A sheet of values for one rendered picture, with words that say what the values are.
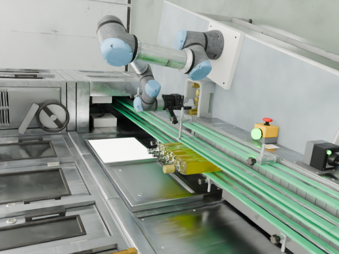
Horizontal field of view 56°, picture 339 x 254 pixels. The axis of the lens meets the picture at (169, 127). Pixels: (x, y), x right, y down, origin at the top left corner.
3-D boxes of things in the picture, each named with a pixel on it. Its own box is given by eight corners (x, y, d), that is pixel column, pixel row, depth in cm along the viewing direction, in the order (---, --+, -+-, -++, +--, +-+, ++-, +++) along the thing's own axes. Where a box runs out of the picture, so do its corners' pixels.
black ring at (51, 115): (68, 130, 224) (36, 131, 215) (68, 100, 219) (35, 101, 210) (69, 132, 220) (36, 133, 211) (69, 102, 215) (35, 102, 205)
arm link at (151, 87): (143, 73, 158) (137, 87, 166) (149, 90, 153) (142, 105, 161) (158, 73, 162) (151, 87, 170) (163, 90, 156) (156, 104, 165)
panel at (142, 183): (134, 140, 221) (85, 143, 206) (135, 136, 220) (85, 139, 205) (203, 200, 144) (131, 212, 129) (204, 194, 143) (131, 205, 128)
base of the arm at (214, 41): (210, 27, 168) (193, 26, 164) (226, 32, 156) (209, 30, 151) (205, 56, 173) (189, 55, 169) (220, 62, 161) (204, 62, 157)
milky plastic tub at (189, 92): (194, 115, 191) (181, 116, 187) (198, 78, 185) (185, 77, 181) (210, 123, 176) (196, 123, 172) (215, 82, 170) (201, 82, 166)
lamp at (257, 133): (254, 137, 134) (248, 137, 133) (256, 126, 133) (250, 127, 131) (262, 140, 130) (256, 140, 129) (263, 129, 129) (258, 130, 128)
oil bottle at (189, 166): (214, 166, 152) (174, 171, 142) (216, 155, 150) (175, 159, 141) (221, 171, 147) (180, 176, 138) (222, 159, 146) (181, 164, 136)
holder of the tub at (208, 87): (194, 124, 192) (183, 124, 189) (199, 78, 185) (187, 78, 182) (210, 132, 178) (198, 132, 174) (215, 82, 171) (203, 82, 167)
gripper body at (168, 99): (185, 95, 173) (165, 95, 168) (184, 111, 175) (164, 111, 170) (179, 93, 180) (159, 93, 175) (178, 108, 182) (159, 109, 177)
